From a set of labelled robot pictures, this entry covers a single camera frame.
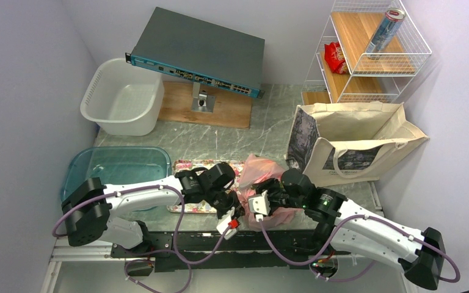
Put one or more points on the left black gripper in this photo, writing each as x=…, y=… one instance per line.
x=239, y=210

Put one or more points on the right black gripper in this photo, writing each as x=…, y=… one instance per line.
x=268, y=184

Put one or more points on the pink plastic grocery bag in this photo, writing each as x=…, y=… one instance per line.
x=256, y=170

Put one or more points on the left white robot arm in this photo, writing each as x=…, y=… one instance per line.
x=93, y=212

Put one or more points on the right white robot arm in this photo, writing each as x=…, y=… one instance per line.
x=342, y=224

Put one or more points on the floral rectangular tray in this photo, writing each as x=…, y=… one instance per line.
x=203, y=207

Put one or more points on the beige canvas tote bag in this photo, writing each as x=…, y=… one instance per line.
x=345, y=143

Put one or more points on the wooden board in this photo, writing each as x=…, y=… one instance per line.
x=230, y=109

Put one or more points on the metal stand base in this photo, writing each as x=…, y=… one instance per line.
x=201, y=100

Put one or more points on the teal transparent plastic bin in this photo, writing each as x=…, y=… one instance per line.
x=116, y=165

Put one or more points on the white plastic basin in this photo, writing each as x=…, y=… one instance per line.
x=122, y=99

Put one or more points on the red snack packet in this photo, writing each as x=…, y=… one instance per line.
x=335, y=59

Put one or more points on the blue drink can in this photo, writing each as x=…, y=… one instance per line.
x=386, y=30

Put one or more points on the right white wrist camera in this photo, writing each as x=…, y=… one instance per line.
x=259, y=204

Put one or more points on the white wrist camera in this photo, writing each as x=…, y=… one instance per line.
x=228, y=224
x=259, y=204

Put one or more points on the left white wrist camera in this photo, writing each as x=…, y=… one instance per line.
x=228, y=224

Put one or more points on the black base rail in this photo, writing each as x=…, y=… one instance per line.
x=247, y=249

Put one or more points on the teal network switch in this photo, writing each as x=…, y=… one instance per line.
x=195, y=50

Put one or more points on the white wire shelf rack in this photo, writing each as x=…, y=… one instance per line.
x=352, y=24

